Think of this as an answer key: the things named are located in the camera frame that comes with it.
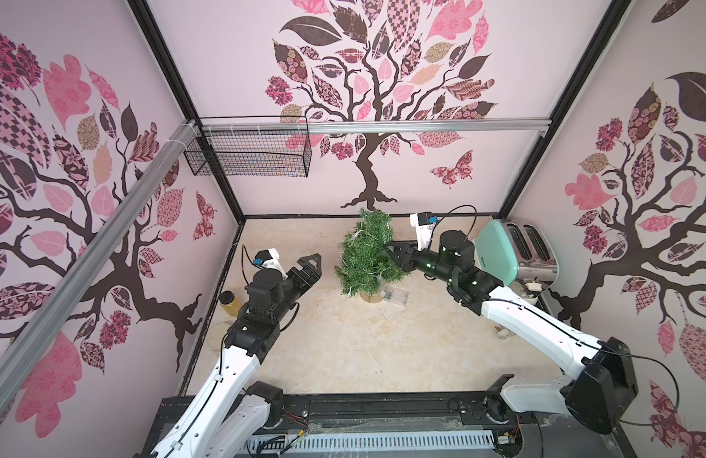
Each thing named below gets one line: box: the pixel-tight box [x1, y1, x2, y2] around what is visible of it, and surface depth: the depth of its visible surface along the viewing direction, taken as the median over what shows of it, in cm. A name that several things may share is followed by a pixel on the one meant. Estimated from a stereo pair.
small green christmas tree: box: [334, 208, 409, 304], surface depth 76 cm
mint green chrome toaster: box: [474, 218, 560, 300], surface depth 89 cm
